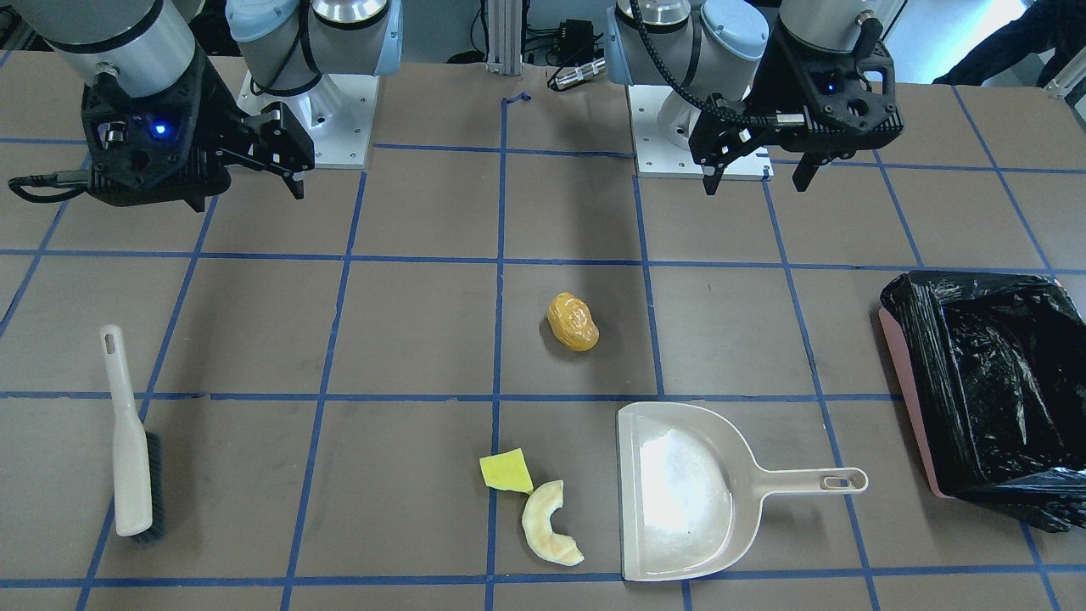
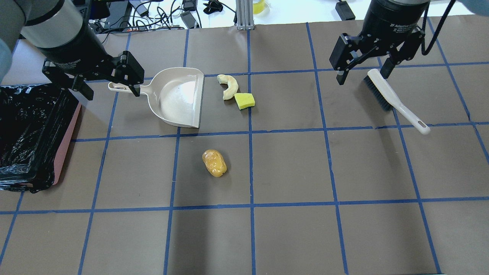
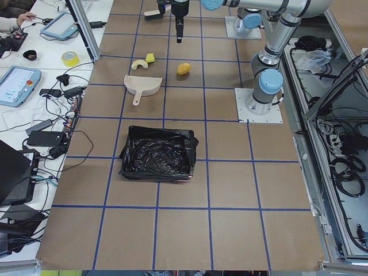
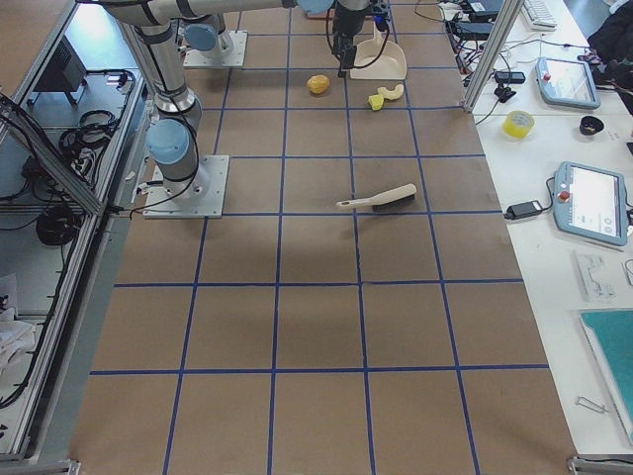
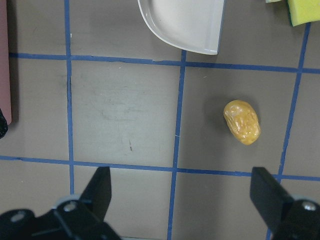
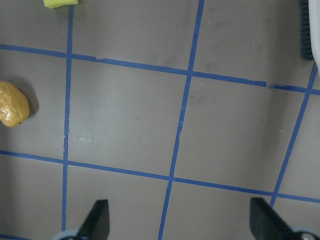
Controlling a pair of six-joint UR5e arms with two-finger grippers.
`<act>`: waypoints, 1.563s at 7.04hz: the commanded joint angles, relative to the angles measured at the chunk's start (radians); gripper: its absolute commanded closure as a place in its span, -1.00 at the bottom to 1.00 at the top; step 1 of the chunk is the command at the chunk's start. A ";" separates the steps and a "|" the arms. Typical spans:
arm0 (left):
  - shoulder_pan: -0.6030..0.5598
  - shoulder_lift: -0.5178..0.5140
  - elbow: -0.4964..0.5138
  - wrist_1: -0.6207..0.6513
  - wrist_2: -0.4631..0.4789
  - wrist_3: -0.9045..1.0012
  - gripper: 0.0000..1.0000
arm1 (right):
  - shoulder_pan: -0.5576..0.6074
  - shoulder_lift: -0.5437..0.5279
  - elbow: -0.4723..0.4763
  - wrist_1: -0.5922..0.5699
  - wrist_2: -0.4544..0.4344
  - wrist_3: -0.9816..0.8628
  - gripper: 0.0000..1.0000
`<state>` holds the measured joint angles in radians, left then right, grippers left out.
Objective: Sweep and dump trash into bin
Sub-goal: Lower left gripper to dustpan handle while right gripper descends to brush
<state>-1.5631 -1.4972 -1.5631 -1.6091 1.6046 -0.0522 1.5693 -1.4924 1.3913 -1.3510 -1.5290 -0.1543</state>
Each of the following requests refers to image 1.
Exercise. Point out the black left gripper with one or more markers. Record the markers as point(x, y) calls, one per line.
point(774, 92)

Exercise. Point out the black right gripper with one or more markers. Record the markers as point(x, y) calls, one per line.
point(219, 121)

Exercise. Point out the yellow potato toy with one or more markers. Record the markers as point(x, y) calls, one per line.
point(571, 323)

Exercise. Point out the beige plastic dustpan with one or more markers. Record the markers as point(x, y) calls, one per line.
point(692, 492)

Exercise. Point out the beige hand brush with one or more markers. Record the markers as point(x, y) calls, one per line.
point(139, 507)

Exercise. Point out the yellow sponge piece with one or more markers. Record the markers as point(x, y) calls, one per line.
point(507, 471)

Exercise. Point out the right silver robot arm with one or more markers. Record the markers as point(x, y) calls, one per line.
point(287, 45)

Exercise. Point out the pink bin with black bag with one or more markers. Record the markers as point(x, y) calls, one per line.
point(991, 367)

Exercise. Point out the black electronics box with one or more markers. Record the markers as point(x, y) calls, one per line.
point(572, 42)

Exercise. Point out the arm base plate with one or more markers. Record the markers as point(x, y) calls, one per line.
point(338, 115)
point(661, 124)

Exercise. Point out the silver cable connector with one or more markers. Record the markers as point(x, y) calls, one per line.
point(566, 78)

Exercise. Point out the aluminium frame post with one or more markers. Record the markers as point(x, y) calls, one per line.
point(504, 21)

